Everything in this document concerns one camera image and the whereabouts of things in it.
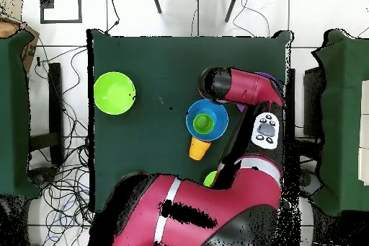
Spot large green bowl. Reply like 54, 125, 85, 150
93, 71, 136, 116

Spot black tripod leg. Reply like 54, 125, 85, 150
224, 0, 243, 24
149, 0, 163, 15

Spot brown cardboard box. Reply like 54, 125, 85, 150
0, 19, 40, 71

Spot green cloth side table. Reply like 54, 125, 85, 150
311, 29, 369, 218
0, 30, 42, 200

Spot black box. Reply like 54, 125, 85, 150
302, 66, 325, 139

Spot purple bowl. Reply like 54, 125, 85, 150
236, 71, 285, 113

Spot dark green tablecloth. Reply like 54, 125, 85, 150
86, 28, 293, 212

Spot black floor stand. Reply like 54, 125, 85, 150
28, 62, 65, 166

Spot orange-yellow stepped cup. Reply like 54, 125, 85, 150
188, 136, 212, 162

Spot small light green bowl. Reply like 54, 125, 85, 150
203, 170, 218, 188

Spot large blue bowl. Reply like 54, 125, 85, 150
185, 98, 229, 142

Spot grey stand base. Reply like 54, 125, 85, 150
298, 170, 324, 198
27, 166, 58, 190

